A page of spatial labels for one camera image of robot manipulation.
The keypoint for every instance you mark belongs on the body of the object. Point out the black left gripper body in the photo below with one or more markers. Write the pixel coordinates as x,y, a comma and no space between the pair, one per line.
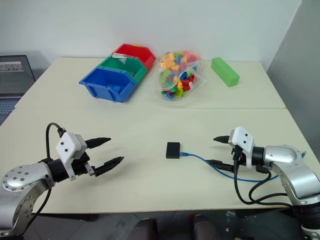
81,163

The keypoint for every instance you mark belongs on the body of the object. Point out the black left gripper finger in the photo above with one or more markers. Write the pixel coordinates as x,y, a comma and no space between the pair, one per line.
110,165
98,141

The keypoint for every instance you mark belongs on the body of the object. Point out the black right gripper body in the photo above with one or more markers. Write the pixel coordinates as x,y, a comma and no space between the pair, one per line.
239,156

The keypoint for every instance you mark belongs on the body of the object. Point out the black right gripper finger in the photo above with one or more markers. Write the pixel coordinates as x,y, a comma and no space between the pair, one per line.
221,139
221,165

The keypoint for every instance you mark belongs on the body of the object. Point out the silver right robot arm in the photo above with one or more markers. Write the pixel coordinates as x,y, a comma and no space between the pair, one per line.
292,167

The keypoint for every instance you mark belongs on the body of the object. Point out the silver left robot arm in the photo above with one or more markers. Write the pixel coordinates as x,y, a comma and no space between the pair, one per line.
23,176

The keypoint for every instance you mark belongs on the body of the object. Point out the small black box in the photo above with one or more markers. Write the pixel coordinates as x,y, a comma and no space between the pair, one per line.
173,150

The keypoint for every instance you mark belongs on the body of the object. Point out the blue toy brick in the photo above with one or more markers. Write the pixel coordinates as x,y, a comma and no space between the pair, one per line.
117,89

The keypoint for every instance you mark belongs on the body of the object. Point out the blue plastic storage bin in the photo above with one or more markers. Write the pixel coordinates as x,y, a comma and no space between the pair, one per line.
106,85

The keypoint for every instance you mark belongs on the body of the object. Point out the dark rounded shape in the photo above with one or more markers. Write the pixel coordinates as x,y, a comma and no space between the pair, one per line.
145,229
203,227

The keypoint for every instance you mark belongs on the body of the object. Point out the green rectangular block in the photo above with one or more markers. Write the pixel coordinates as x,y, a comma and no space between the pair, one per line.
224,72

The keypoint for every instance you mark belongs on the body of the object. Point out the clear bag of toy bricks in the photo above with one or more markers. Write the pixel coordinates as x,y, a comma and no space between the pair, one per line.
178,75

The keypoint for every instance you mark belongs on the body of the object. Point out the green plastic storage bin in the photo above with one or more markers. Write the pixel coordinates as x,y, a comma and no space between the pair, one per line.
125,66

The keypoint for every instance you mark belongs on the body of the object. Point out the red plastic storage bin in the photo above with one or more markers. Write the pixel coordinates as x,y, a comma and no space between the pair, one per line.
136,52

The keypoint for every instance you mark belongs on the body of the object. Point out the grey laptop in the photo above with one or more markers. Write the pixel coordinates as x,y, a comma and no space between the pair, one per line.
11,80

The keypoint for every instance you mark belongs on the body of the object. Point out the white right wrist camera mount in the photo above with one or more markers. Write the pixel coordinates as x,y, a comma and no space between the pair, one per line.
242,141

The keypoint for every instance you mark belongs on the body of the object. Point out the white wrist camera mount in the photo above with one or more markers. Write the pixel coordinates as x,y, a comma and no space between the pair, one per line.
242,141
67,147

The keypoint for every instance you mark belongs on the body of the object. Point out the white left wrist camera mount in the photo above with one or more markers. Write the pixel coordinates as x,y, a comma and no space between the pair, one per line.
67,147

